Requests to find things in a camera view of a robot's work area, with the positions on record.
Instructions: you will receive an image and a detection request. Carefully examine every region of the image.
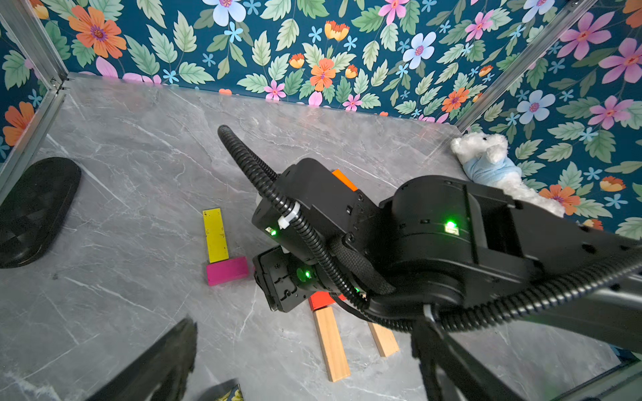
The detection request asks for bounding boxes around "left aluminium frame bar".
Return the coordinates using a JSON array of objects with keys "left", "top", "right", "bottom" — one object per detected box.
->
[{"left": 1, "top": 76, "right": 63, "bottom": 195}]

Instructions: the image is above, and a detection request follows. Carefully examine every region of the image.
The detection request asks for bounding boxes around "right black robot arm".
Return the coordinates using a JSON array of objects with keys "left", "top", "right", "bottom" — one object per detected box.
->
[{"left": 244, "top": 159, "right": 641, "bottom": 351}]

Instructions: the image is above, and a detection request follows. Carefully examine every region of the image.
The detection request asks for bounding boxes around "black oval case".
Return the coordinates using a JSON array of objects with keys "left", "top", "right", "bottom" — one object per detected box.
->
[{"left": 1, "top": 157, "right": 82, "bottom": 269}]

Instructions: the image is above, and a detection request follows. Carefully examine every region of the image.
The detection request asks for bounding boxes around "aluminium frame post back right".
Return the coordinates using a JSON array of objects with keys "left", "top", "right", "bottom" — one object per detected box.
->
[{"left": 455, "top": 0, "right": 597, "bottom": 133}]

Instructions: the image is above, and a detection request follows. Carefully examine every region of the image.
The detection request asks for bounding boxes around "yellow block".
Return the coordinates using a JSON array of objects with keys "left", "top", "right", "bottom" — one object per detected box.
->
[{"left": 202, "top": 208, "right": 229, "bottom": 264}]

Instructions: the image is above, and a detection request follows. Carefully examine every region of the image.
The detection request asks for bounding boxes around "natural wood block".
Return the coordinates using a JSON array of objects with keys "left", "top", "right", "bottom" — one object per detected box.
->
[
  {"left": 313, "top": 307, "right": 351, "bottom": 383},
  {"left": 368, "top": 322, "right": 400, "bottom": 358}
]

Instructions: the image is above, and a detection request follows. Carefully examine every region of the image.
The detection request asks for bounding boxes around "aluminium frame post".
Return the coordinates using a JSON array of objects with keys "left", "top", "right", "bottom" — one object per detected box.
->
[
  {"left": 1, "top": 0, "right": 69, "bottom": 91},
  {"left": 455, "top": 0, "right": 597, "bottom": 133}
]

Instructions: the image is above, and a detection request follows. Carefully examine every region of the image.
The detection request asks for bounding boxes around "long orange block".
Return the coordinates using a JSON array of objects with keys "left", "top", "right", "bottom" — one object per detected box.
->
[{"left": 332, "top": 169, "right": 358, "bottom": 192}]

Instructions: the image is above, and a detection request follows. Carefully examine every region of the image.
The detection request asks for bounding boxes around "floral patterned pouch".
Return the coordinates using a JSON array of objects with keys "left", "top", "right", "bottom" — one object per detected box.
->
[{"left": 197, "top": 379, "right": 244, "bottom": 401}]

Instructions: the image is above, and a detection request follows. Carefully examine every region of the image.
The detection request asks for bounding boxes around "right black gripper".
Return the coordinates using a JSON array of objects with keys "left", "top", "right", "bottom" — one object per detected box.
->
[{"left": 252, "top": 159, "right": 391, "bottom": 312}]

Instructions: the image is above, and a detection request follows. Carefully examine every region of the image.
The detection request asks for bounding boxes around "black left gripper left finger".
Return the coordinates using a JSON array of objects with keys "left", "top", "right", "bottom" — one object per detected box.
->
[{"left": 90, "top": 317, "right": 197, "bottom": 400}]

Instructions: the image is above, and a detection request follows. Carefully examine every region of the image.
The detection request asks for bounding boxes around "red block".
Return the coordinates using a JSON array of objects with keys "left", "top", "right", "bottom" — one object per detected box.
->
[{"left": 309, "top": 292, "right": 336, "bottom": 312}]

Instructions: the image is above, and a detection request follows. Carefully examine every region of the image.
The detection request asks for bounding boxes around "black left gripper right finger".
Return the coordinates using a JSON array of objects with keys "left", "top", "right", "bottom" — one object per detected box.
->
[{"left": 411, "top": 320, "right": 521, "bottom": 400}]

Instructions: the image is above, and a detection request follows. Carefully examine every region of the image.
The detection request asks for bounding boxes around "aluminium frame post back left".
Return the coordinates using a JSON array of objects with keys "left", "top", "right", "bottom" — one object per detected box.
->
[{"left": 1, "top": 0, "right": 69, "bottom": 91}]

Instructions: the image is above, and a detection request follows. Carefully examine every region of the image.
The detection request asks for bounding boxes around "white teddy bear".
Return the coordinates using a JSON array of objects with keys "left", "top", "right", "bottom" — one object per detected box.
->
[{"left": 451, "top": 132, "right": 565, "bottom": 217}]

